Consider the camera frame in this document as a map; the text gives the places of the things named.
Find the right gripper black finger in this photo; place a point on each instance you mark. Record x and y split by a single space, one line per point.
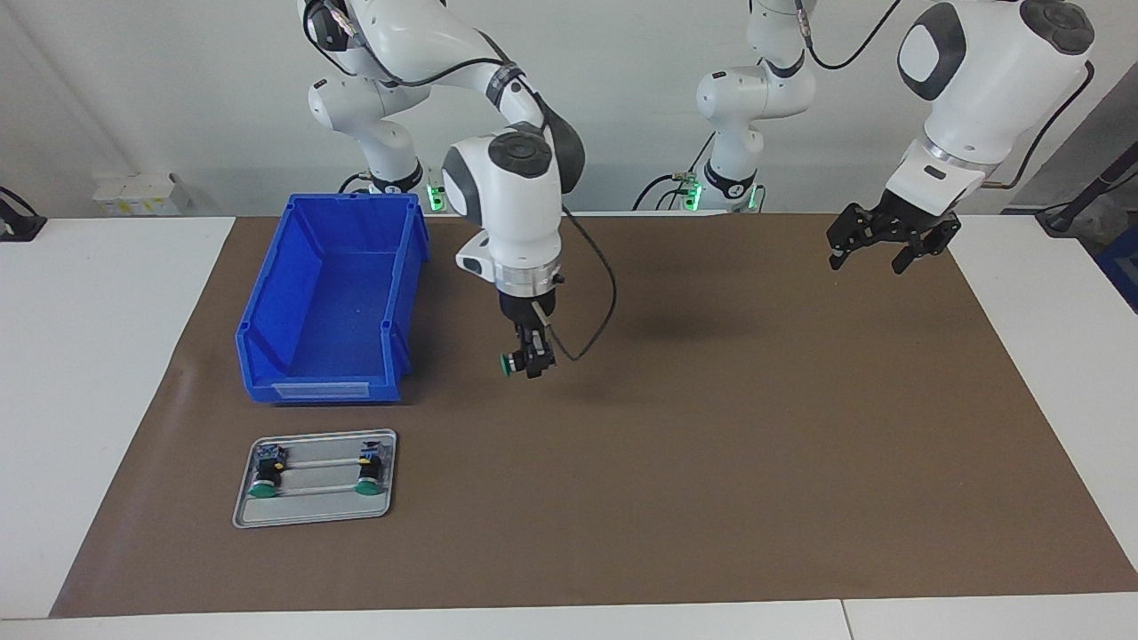
524 338
544 356

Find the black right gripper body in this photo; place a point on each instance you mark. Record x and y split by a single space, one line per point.
526 309

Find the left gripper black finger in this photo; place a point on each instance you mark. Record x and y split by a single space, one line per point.
933 240
855 227

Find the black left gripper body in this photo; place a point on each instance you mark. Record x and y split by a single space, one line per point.
907 213

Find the green push button switch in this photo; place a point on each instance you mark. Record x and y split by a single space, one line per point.
507 363
370 467
266 471

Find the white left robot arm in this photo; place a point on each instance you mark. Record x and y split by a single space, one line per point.
987 80

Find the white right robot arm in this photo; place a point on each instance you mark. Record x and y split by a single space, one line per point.
516 204

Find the black stand pole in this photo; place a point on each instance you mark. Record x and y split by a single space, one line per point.
1062 218

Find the brown table mat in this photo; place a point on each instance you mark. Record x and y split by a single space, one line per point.
667 489

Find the blue plastic storage bin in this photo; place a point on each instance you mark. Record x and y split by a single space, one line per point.
338 311

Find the blue crate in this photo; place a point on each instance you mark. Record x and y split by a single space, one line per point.
1122 267

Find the silver metal tray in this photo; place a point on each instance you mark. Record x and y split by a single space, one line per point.
311 511

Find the white wall socket box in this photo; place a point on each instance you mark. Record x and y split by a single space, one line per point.
133 194

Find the black clamp mount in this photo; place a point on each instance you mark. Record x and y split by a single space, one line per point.
18 229

